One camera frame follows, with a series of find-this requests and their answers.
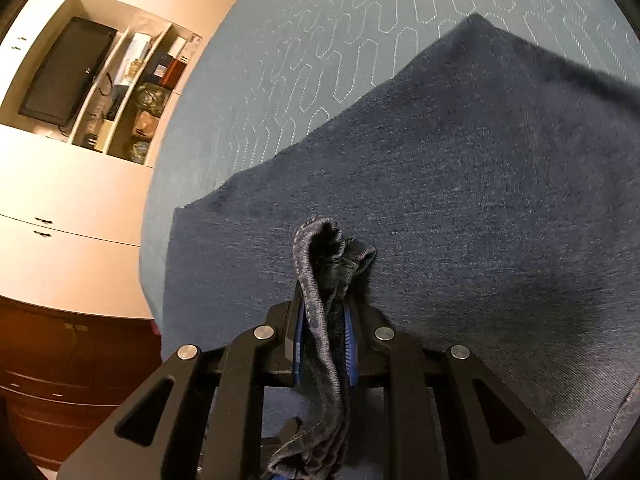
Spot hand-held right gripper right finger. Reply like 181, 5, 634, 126
344, 304, 587, 480

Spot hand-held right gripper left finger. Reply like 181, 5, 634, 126
59, 300, 307, 480

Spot blue denim pants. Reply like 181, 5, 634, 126
160, 12, 640, 480

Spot dark wooden dresser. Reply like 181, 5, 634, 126
0, 294, 167, 467

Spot tan handbag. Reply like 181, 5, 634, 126
132, 110, 161, 139

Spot cream built-in wardrobe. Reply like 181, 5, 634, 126
0, 0, 262, 322

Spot shiny green bag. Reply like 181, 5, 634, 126
132, 82, 174, 117

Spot brown wooden box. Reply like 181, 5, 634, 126
163, 57, 194, 92

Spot dark flat box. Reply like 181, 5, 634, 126
150, 52, 174, 87

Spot bed with blue quilted cover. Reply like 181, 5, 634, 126
140, 0, 640, 480

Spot white and blue box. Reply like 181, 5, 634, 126
114, 33, 154, 86

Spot black flat television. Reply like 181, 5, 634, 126
19, 16, 118, 126

